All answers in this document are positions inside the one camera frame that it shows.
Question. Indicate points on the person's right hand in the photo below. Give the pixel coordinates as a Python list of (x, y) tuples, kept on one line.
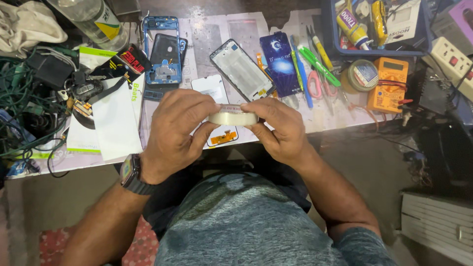
[(282, 136)]

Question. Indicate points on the person's left hand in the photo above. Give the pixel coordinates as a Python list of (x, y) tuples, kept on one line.
[(170, 133)]

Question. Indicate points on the clear adhesive tape roll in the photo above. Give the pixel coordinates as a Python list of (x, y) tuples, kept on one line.
[(232, 119)]

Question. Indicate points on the blue plastic pry tool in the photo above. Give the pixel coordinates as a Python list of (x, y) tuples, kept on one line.
[(306, 88)]

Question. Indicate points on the printed work mat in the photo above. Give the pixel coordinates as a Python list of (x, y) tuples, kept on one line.
[(332, 114)]

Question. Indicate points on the white paper packet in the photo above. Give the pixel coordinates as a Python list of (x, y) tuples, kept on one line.
[(114, 122)]

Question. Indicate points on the black wrist watch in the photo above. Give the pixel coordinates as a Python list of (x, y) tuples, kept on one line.
[(133, 177)]

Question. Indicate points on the white phone display panel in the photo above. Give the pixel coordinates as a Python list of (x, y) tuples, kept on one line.
[(208, 87)]

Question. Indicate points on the blue screen protector packet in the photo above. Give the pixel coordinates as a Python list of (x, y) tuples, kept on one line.
[(279, 62)]

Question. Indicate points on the black phone back cover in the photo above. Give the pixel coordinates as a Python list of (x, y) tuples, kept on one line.
[(166, 48)]

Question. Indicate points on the black packet with red print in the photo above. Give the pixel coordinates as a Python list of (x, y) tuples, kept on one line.
[(122, 62)]

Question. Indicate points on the grey t-shirt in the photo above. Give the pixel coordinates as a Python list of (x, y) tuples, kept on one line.
[(258, 229)]

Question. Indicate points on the bunch of keys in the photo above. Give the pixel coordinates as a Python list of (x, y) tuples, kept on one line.
[(83, 87)]

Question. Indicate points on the round solder tin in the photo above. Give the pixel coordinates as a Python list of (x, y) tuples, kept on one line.
[(360, 75)]

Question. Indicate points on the white packet with green edge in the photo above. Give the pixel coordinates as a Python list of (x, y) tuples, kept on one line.
[(96, 57)]

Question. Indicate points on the yellow multimeter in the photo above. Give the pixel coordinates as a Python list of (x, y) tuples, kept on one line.
[(388, 85)]

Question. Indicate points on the red patterned cushion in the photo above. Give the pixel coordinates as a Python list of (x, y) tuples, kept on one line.
[(144, 247)]

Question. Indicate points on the clear plastic bottle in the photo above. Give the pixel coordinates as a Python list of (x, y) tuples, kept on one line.
[(96, 18)]

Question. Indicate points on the black power supply box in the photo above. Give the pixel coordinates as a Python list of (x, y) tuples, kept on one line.
[(432, 92)]

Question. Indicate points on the blue tray of tools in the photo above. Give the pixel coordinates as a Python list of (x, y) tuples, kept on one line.
[(402, 29)]

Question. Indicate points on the white ribbed appliance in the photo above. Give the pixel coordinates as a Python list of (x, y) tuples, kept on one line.
[(436, 225)]

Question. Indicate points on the white crumpled cloth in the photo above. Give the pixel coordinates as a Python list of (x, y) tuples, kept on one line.
[(26, 24)]

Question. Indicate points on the white power strip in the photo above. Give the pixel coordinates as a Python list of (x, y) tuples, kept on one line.
[(449, 62)]

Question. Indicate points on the purple box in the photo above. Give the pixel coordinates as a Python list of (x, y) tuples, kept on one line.
[(458, 22)]

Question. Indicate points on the silver phone middle frame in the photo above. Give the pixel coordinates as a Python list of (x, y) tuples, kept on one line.
[(240, 70)]

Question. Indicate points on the blue phone frame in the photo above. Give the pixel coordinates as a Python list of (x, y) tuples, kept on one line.
[(147, 48)]

